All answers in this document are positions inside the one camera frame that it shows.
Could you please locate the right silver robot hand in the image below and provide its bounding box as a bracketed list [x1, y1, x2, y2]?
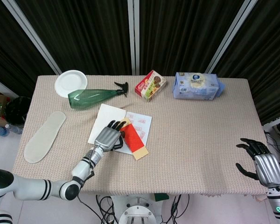
[235, 138, 280, 187]

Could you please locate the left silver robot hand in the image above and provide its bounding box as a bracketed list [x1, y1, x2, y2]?
[93, 120, 126, 154]

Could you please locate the yellow and white notebook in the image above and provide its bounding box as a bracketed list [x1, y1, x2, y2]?
[87, 103, 153, 155]

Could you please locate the red and gold bookmark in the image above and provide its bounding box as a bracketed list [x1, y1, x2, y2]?
[119, 118, 149, 161]

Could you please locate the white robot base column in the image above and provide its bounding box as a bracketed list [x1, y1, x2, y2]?
[112, 195, 163, 224]

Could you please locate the white machine with black opening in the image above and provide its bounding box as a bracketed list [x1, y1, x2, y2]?
[262, 116, 280, 145]

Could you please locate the green plastic spray bottle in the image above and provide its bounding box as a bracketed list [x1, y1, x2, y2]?
[67, 81, 129, 109]

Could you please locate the grey shoe insole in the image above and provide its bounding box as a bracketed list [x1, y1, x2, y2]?
[23, 111, 67, 164]

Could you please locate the red cookie box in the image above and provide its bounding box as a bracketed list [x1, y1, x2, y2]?
[134, 70, 167, 102]

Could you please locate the white paper plate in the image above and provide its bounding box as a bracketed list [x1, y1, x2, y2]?
[54, 70, 88, 98]

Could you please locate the green clamp under table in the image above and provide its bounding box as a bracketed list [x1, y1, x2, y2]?
[154, 193, 170, 202]

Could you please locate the beige woven tablecloth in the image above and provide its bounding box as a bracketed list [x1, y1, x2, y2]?
[10, 74, 271, 201]

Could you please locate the clear plastic water bottle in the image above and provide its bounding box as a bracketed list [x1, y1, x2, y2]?
[3, 123, 23, 135]

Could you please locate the blue wet wipes pack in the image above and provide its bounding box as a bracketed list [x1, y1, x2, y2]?
[172, 71, 225, 101]

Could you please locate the black pleated curtain panel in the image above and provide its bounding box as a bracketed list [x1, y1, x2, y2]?
[212, 0, 280, 126]
[139, 0, 248, 77]
[0, 0, 56, 98]
[14, 0, 133, 75]

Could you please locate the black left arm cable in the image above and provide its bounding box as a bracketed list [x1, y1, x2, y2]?
[76, 196, 105, 221]

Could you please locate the black cable bundle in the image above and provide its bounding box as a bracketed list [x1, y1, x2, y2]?
[95, 195, 119, 224]
[161, 194, 190, 224]

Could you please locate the white partition post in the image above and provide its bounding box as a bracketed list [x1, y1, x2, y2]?
[127, 0, 140, 76]
[205, 0, 259, 74]
[1, 0, 62, 75]

